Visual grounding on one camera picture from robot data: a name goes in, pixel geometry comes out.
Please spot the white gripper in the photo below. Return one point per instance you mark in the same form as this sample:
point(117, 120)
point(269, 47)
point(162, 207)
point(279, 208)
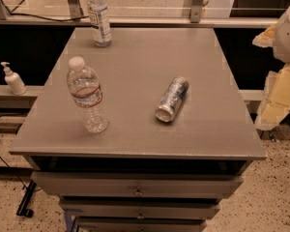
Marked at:
point(288, 39)

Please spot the silver blue redbull can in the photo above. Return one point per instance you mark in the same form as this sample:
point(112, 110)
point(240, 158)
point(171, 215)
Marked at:
point(172, 99)

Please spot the grey drawer cabinet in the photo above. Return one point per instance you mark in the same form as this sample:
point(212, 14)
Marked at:
point(212, 133)

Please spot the water bottle blue white label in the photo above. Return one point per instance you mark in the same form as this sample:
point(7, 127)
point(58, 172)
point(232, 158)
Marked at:
point(98, 14)

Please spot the clear water bottle red label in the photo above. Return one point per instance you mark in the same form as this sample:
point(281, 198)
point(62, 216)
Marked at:
point(85, 89)

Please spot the top grey drawer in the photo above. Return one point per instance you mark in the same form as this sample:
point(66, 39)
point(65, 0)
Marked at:
point(137, 185)

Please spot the grey drawer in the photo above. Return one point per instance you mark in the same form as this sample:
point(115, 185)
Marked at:
point(100, 224)
point(144, 208)
point(137, 185)

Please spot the middle grey drawer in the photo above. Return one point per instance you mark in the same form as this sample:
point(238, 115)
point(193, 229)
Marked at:
point(144, 208)

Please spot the bottom grey drawer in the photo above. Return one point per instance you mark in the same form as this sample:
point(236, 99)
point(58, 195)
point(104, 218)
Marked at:
point(100, 224)

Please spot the white pump lotion bottle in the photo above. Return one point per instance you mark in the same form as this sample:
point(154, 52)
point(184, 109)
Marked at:
point(13, 80)

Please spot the grey metal railing frame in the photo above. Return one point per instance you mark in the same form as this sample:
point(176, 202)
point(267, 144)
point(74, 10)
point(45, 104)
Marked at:
point(198, 13)

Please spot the black metal foot bracket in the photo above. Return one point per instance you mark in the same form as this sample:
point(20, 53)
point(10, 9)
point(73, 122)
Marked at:
point(23, 210)

